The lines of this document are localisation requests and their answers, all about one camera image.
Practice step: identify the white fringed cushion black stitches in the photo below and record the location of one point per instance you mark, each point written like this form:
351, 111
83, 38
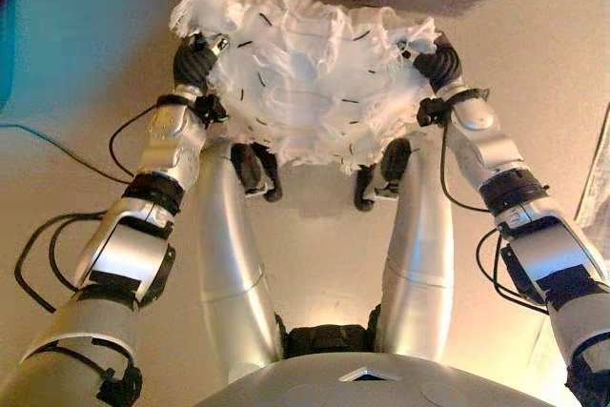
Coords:
305, 78

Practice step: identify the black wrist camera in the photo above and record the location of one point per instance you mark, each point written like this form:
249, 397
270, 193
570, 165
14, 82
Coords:
431, 111
209, 109

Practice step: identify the robot right arm silver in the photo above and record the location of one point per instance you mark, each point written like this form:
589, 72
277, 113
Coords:
553, 254

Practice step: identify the white grey striped rug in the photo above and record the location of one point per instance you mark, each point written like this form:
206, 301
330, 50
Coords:
598, 178

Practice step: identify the robot left arm silver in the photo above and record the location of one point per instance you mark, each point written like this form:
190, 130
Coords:
124, 254

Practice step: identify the robot left hand black silver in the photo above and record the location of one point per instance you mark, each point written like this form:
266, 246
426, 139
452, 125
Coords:
193, 66

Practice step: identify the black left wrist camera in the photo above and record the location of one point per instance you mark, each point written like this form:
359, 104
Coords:
209, 109

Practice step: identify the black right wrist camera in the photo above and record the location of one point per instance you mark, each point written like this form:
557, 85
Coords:
431, 111

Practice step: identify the teal blue panel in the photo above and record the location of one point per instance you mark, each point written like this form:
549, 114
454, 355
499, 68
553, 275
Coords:
5, 45

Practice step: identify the robot right hand black silver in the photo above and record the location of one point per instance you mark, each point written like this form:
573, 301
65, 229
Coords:
441, 64

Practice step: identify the robot left leg silver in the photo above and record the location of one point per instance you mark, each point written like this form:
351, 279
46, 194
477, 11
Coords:
229, 259

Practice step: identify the robot torso silver black waist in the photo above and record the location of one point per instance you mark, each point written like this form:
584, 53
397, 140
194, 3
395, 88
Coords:
333, 378

